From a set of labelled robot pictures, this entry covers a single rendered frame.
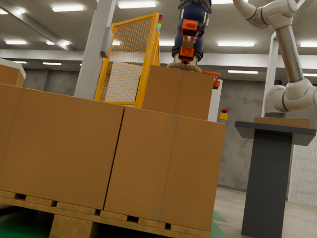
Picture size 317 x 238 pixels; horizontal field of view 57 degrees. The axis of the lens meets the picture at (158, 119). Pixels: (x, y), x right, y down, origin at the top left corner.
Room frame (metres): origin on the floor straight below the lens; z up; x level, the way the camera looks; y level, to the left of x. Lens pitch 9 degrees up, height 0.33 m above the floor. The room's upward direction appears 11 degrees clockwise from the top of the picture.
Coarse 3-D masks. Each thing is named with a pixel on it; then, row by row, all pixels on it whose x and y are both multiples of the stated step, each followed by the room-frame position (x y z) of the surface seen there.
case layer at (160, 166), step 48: (0, 96) 1.13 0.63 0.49; (48, 96) 1.12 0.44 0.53; (0, 144) 1.13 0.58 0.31; (48, 144) 1.12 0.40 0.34; (96, 144) 1.11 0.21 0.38; (144, 144) 1.10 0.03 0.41; (192, 144) 1.09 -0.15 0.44; (48, 192) 1.12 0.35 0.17; (96, 192) 1.11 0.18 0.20; (144, 192) 1.10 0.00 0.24; (192, 192) 1.09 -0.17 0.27
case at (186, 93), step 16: (160, 80) 1.71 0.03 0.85; (176, 80) 1.70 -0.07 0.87; (192, 80) 1.70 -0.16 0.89; (208, 80) 1.69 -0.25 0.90; (144, 96) 1.71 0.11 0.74; (160, 96) 1.71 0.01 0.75; (176, 96) 1.70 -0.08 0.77; (192, 96) 1.70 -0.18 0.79; (208, 96) 1.69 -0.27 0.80; (176, 112) 1.70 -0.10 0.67; (192, 112) 1.69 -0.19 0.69; (208, 112) 1.69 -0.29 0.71
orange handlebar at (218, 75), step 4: (188, 24) 1.36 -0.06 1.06; (192, 24) 1.36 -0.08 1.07; (184, 36) 1.50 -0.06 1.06; (184, 48) 1.64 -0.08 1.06; (188, 48) 1.63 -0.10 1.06; (188, 52) 1.72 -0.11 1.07; (204, 72) 2.03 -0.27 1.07; (208, 72) 2.03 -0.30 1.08; (212, 72) 2.03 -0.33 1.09; (216, 76) 2.10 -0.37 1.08; (216, 80) 2.14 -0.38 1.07
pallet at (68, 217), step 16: (0, 192) 1.13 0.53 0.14; (0, 208) 1.39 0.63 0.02; (16, 208) 1.52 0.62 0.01; (32, 208) 1.12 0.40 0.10; (48, 208) 1.12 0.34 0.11; (64, 208) 1.11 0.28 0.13; (80, 208) 1.11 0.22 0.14; (64, 224) 1.11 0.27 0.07; (80, 224) 1.11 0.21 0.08; (96, 224) 1.19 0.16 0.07; (112, 224) 1.10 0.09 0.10; (128, 224) 1.10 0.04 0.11; (144, 224) 1.10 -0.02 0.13; (160, 224) 1.09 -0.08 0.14
